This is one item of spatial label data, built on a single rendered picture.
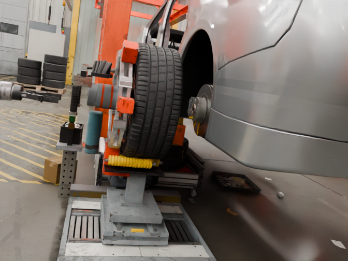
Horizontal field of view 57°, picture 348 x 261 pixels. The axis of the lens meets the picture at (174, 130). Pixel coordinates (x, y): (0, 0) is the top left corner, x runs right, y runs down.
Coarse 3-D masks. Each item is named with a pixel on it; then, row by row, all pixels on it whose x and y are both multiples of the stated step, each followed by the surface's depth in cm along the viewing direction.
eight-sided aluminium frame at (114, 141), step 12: (120, 60) 168; (120, 72) 159; (132, 72) 161; (120, 84) 156; (108, 120) 205; (120, 120) 160; (108, 132) 197; (120, 132) 167; (108, 144) 177; (120, 144) 175
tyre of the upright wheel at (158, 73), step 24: (144, 48) 167; (168, 48) 182; (144, 72) 157; (168, 72) 161; (144, 96) 155; (168, 96) 158; (144, 120) 158; (168, 120) 161; (144, 144) 166; (168, 144) 168
